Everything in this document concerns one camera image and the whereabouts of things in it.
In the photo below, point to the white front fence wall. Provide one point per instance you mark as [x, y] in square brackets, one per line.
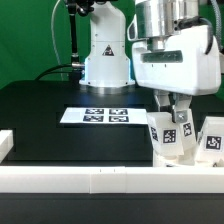
[97, 180]

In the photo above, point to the white left fence wall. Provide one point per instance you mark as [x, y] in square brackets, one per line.
[6, 143]

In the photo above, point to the white tag sheet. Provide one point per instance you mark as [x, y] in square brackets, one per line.
[78, 115]

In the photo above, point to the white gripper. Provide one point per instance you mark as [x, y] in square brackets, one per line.
[183, 67]

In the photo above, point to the white round stool seat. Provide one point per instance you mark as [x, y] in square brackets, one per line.
[182, 161]

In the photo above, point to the white fence wall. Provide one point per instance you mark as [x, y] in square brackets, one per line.
[97, 180]
[6, 143]

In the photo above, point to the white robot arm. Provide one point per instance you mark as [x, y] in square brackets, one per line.
[110, 64]

